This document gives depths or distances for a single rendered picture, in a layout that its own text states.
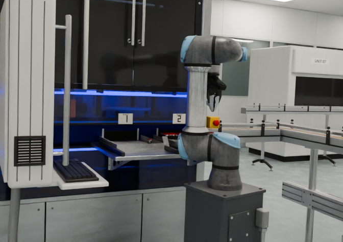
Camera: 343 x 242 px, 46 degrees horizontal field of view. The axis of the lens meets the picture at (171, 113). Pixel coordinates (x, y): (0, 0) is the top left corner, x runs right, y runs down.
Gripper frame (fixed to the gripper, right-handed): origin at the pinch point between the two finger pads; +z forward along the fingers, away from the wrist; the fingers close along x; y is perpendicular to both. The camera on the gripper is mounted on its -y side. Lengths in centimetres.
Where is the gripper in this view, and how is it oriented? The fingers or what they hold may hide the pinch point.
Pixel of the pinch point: (213, 110)
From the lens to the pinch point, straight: 220.1
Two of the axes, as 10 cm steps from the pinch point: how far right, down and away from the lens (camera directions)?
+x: -9.0, -0.1, -4.3
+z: -0.4, 10.0, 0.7
